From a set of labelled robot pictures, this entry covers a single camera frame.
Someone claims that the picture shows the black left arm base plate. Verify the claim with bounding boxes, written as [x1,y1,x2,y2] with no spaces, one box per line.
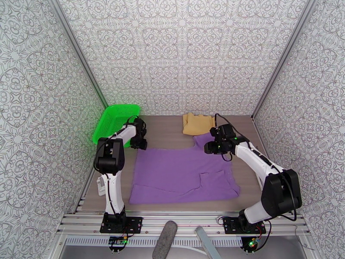
[100,216,144,234]

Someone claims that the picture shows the green plastic basket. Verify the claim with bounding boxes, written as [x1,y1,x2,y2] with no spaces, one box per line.
[92,104,141,145]

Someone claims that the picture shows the grey metal bar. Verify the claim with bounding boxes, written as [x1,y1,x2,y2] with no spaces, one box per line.
[194,226,223,259]

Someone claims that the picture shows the aluminium corner post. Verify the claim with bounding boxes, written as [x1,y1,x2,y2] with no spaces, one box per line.
[251,0,320,121]
[46,0,110,109]

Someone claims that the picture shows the grey vented metal panel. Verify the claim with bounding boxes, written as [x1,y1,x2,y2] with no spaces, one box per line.
[58,235,308,259]

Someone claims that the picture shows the purple shirt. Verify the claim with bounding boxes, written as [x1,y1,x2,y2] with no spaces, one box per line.
[129,133,241,205]

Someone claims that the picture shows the aluminium frame rail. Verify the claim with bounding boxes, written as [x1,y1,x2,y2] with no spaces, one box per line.
[58,211,308,237]

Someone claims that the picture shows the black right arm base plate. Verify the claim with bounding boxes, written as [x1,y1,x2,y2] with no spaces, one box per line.
[223,216,266,235]

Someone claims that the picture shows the small circuit board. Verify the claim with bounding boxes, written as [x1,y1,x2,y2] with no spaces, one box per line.
[247,238,261,251]
[108,237,129,247]

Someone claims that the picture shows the yellow cloth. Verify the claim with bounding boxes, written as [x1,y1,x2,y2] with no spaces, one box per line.
[182,113,216,136]

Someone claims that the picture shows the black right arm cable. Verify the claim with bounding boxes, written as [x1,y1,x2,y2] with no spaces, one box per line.
[213,113,298,222]

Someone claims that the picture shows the grey oblong pad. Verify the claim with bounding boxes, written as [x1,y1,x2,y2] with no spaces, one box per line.
[152,220,179,259]

